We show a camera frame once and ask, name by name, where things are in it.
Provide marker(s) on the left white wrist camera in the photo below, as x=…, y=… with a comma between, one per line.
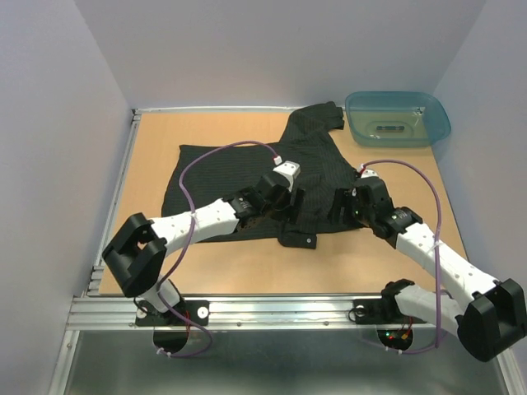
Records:
x=290, y=171

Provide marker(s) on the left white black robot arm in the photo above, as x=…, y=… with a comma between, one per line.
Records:
x=138, y=249

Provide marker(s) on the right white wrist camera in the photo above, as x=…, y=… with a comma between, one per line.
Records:
x=363, y=172

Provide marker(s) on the aluminium left side rail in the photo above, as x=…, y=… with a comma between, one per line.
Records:
x=98, y=264

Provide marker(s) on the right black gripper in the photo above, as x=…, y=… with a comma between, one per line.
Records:
x=343, y=197

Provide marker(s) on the aluminium front mounting rail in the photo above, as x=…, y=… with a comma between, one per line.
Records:
x=228, y=312

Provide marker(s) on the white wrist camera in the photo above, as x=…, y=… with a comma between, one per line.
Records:
x=363, y=172
x=290, y=171

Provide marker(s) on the teal translucent plastic bin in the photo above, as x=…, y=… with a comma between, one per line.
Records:
x=396, y=119

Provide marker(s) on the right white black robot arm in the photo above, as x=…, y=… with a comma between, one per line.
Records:
x=486, y=315

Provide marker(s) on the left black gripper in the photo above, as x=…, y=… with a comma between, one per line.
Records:
x=291, y=213

